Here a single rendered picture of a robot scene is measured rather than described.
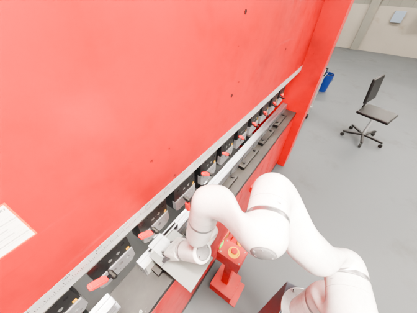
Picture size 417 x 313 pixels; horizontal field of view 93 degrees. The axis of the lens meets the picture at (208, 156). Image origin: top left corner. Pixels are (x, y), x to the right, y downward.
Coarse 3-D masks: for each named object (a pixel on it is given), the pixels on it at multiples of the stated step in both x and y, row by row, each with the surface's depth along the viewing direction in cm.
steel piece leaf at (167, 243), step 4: (160, 240) 104; (164, 240) 104; (168, 240) 104; (156, 244) 102; (160, 244) 102; (164, 244) 102; (168, 244) 103; (156, 248) 101; (160, 248) 101; (164, 248) 101; (156, 252) 99; (160, 252) 99
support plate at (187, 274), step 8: (176, 232) 108; (152, 256) 98; (160, 256) 98; (160, 264) 95; (168, 264) 96; (176, 264) 96; (184, 264) 96; (192, 264) 96; (208, 264) 96; (168, 272) 93; (176, 272) 93; (184, 272) 93; (192, 272) 93; (200, 272) 94; (176, 280) 91; (184, 280) 91; (192, 280) 91; (192, 288) 88
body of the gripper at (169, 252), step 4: (176, 240) 93; (180, 240) 90; (172, 244) 92; (176, 244) 89; (168, 248) 91; (172, 248) 88; (164, 252) 90; (168, 252) 88; (172, 252) 86; (168, 256) 88; (172, 256) 85; (176, 256) 85; (172, 260) 88; (176, 260) 85
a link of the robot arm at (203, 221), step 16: (208, 192) 50; (224, 192) 49; (192, 208) 54; (208, 208) 50; (224, 208) 47; (256, 208) 44; (272, 208) 43; (192, 224) 58; (208, 224) 55; (224, 224) 49; (240, 224) 42; (256, 224) 40; (272, 224) 40; (288, 224) 42; (240, 240) 43; (256, 240) 39; (272, 240) 39; (288, 240) 41; (256, 256) 41; (272, 256) 39
